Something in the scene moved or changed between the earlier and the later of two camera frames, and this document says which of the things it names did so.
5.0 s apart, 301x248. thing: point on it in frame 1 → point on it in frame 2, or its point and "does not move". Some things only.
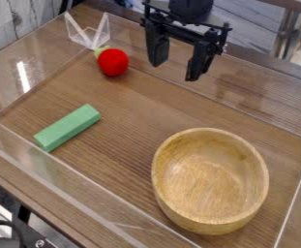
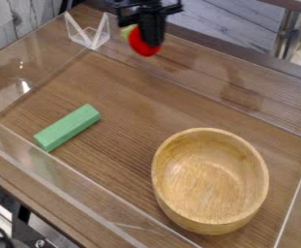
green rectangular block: (57, 134) does not move
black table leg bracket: (33, 237) does not move
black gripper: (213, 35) → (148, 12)
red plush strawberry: (112, 60) → (137, 44)
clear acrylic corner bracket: (89, 37) does not move
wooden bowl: (209, 179) does not move
